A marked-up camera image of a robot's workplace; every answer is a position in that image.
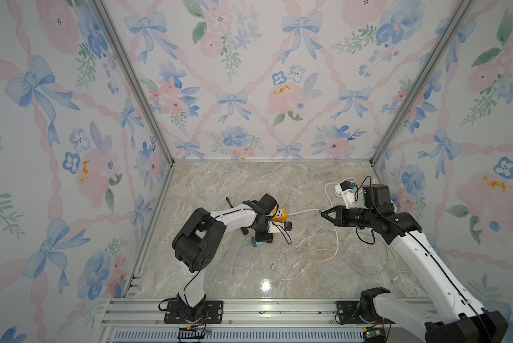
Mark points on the teal charger adapter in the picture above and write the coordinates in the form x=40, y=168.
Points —
x=257, y=242

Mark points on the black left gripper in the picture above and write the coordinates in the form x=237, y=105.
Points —
x=268, y=236

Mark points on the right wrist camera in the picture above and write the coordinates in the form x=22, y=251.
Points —
x=347, y=191

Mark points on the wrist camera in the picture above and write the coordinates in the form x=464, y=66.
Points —
x=280, y=227
x=347, y=191

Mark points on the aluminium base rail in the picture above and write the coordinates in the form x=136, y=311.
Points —
x=245, y=320

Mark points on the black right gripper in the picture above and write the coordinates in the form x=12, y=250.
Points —
x=339, y=218

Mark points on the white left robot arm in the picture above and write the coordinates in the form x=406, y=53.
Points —
x=197, y=242

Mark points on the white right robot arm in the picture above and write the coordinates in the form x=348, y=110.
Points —
x=460, y=316

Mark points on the orange power strip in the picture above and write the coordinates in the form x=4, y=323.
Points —
x=279, y=215

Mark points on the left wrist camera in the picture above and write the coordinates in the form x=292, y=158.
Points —
x=280, y=227

